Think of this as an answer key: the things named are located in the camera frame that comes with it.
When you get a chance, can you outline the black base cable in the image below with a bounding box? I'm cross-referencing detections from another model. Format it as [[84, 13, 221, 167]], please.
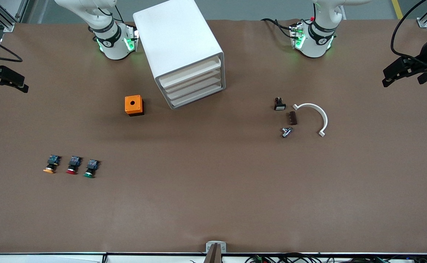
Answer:
[[261, 18, 295, 39]]

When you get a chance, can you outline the green push button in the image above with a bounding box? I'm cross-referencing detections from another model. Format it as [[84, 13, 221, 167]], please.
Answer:
[[83, 159, 100, 179]]

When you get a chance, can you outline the brown metal post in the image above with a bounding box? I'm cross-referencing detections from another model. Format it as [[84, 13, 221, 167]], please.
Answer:
[[203, 244, 223, 263]]

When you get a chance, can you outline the orange button box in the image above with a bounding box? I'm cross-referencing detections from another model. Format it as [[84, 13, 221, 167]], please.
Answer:
[[125, 95, 145, 117]]

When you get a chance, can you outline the white curved bracket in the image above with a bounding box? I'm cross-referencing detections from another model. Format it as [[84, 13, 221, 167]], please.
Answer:
[[293, 103, 328, 138]]

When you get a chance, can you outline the grey metal bracket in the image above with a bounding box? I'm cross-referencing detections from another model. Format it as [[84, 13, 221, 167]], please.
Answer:
[[206, 241, 226, 254]]

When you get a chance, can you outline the red push button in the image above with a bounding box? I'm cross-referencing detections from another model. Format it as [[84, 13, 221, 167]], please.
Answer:
[[66, 156, 83, 175]]

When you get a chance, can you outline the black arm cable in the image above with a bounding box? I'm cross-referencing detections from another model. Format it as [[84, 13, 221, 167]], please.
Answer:
[[0, 31, 23, 63], [391, 0, 427, 66]]

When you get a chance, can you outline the yellow push button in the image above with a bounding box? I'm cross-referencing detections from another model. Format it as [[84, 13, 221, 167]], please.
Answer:
[[43, 155, 61, 174]]

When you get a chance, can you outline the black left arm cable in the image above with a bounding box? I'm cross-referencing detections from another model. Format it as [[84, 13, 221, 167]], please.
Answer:
[[391, 0, 427, 66]]

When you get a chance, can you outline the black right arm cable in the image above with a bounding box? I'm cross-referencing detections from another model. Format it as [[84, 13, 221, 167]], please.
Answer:
[[0, 31, 23, 63]]

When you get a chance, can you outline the brown table cover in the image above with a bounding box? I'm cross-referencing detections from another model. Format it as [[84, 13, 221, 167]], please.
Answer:
[[0, 18, 427, 254]]

